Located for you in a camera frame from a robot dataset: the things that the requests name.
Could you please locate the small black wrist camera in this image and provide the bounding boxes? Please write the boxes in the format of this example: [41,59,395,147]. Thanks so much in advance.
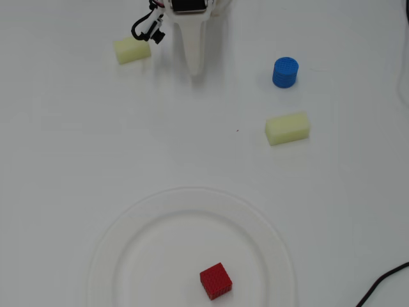
[145,14,166,45]

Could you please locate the black camera cable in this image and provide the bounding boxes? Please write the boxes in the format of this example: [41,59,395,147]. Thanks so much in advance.
[130,9,157,42]

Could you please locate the pale yellow foam block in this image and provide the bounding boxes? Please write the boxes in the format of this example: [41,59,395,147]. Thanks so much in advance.
[265,111,311,146]
[113,36,152,65]

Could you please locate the white round plate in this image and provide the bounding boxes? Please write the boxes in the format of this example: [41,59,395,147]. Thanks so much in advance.
[86,186,295,307]

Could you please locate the red cube block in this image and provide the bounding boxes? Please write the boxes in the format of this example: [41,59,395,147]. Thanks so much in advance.
[199,262,233,301]

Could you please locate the blue cylinder block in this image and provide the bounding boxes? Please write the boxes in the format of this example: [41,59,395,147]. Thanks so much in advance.
[272,57,300,88]

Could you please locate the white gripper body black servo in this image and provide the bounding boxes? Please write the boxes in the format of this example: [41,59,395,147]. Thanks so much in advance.
[167,0,215,23]

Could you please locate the white tapered gripper finger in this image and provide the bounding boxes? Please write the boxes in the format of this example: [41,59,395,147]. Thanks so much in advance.
[172,18,208,77]

